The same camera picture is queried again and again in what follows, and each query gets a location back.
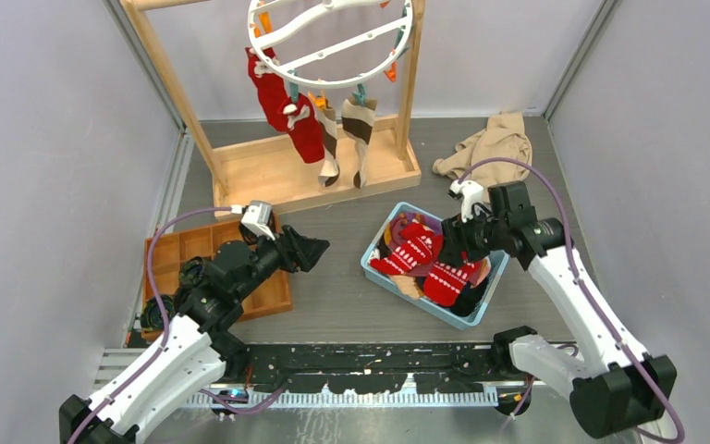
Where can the red white patterned sock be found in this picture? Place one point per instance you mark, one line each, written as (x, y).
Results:
(420, 246)

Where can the wooden hanger stand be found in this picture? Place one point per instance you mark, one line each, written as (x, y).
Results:
(270, 169)

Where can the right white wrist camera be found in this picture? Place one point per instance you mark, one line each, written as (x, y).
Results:
(470, 195)

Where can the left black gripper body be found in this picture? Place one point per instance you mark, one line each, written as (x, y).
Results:
(284, 256)

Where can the white round clip hanger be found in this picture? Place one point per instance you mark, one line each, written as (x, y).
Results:
(280, 32)

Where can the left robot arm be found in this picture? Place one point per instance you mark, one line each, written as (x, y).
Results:
(196, 348)

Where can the orange clothes peg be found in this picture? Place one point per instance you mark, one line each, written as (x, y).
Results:
(319, 99)
(392, 72)

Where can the wooden compartment tray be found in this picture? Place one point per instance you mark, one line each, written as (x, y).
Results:
(273, 297)

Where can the dark rolled sock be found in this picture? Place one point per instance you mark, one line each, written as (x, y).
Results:
(192, 273)

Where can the beige brown striped sock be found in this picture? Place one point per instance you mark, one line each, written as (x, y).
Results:
(330, 171)

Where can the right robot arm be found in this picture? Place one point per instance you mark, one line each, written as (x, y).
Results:
(614, 383)

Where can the beige cloth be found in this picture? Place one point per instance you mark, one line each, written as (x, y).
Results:
(503, 136)

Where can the teal clothes peg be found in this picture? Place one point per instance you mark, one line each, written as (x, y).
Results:
(360, 95)
(293, 92)

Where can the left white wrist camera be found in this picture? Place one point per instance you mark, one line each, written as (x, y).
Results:
(256, 218)

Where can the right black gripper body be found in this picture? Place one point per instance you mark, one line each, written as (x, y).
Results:
(478, 236)

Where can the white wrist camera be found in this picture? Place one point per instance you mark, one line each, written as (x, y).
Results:
(470, 195)
(256, 218)

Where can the blue plastic basket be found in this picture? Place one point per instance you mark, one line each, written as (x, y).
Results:
(481, 295)

